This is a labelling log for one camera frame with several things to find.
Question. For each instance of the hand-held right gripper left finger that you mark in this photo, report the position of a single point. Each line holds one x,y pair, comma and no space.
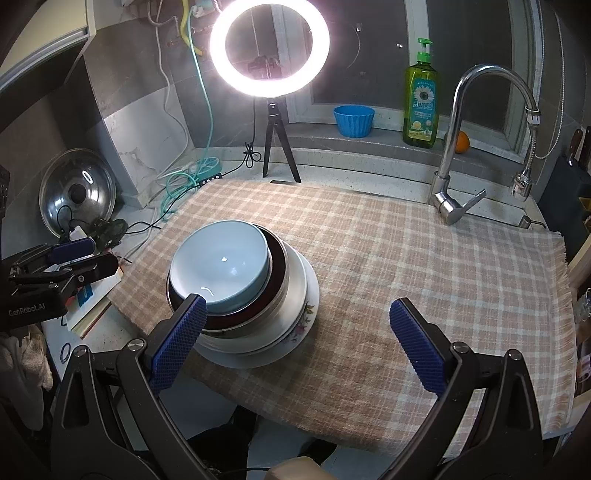
178,344

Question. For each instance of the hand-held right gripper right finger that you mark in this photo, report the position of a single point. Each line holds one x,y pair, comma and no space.
418,344

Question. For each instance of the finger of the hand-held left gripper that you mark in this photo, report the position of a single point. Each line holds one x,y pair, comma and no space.
87,271
74,248

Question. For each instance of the small white bowl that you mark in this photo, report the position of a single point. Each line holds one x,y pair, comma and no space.
221,263

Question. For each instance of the deep plate small pink flowers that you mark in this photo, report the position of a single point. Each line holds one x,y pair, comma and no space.
311,318

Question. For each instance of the red steel bowl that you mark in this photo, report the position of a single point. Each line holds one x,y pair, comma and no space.
276,277

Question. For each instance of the deep plate large pink flowers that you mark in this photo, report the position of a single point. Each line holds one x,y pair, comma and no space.
298,295

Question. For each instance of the person's left hand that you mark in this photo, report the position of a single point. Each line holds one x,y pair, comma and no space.
23,364

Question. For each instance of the white charger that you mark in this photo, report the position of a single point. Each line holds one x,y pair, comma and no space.
79,232

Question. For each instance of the red and blue book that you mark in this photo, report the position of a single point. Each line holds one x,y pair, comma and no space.
92,304

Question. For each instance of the dark green object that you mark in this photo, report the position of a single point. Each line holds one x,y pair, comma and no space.
111,230

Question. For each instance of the steel pot lid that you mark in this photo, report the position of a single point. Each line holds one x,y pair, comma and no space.
78,189

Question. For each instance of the beige checked cloth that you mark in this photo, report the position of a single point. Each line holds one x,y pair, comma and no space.
392,254

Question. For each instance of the beige towel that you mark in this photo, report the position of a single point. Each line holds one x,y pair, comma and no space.
300,468

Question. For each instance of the orange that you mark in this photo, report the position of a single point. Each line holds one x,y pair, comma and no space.
463,142

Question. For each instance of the chrome faucet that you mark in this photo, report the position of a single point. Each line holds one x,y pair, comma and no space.
450,138

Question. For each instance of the black tripod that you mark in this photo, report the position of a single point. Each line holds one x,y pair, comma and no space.
272,138

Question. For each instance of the blue plastic cup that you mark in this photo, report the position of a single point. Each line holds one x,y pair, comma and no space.
353,122

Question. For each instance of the green dish soap bottle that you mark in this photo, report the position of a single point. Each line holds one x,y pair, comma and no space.
420,110

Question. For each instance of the window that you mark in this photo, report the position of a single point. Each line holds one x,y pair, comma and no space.
369,60

